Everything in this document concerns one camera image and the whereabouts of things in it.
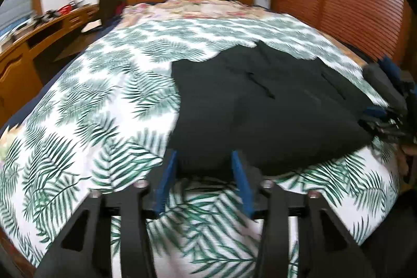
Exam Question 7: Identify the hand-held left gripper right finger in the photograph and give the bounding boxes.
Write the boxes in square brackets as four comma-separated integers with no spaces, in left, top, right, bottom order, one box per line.
[231,150,375,278]

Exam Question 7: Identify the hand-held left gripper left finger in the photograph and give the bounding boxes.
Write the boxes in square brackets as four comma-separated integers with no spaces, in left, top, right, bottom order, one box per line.
[34,149,179,278]

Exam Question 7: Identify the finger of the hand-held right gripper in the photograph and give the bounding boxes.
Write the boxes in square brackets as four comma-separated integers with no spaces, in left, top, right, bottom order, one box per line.
[361,106,391,120]
[358,120,409,139]

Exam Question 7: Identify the black coat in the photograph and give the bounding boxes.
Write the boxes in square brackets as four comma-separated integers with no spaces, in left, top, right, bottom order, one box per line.
[168,40,375,177]

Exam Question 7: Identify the person's right hand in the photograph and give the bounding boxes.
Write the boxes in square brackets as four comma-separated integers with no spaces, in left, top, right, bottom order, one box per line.
[397,144,413,183]

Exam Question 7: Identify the dark grey folded garment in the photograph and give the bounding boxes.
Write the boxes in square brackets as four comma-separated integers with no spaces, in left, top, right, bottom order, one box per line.
[363,64,407,110]

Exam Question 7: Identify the blue folded garment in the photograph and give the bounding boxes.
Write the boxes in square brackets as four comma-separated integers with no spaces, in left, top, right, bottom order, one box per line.
[377,56,402,84]

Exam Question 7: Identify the leaf print bed sheet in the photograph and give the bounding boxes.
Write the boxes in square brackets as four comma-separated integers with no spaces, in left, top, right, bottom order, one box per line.
[0,14,401,278]

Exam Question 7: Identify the floral pillow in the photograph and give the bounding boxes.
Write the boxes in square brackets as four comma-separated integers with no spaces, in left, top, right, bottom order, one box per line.
[119,1,287,22]

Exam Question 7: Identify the wooden desk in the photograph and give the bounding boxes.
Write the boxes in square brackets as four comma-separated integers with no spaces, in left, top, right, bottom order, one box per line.
[0,3,101,129]

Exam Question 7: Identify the dark brown chair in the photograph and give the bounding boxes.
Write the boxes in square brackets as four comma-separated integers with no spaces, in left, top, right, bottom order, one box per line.
[81,0,122,35]

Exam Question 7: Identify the red basket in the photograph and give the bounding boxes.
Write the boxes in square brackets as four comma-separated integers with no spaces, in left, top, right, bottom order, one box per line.
[55,4,74,17]

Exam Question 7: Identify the window blind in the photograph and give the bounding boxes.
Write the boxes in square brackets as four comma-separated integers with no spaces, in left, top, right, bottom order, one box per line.
[0,0,36,38]

